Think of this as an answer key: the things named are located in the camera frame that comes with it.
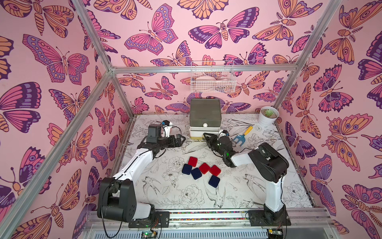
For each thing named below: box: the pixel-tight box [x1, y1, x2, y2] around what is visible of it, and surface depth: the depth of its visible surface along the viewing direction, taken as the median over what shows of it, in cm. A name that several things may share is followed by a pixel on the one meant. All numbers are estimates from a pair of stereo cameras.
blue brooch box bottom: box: [208, 175, 221, 188], surface depth 87 cm
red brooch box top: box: [188, 156, 198, 167], surface depth 95 cm
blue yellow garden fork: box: [232, 125, 254, 147], surface depth 108 cm
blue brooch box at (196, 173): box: [191, 167, 202, 180], surface depth 90 cm
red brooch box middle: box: [198, 162, 211, 175], surface depth 92 cm
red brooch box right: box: [209, 164, 222, 177], surface depth 91 cm
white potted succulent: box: [258, 106, 280, 128], surface depth 108 cm
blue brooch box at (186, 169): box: [182, 163, 192, 175], surface depth 92 cm
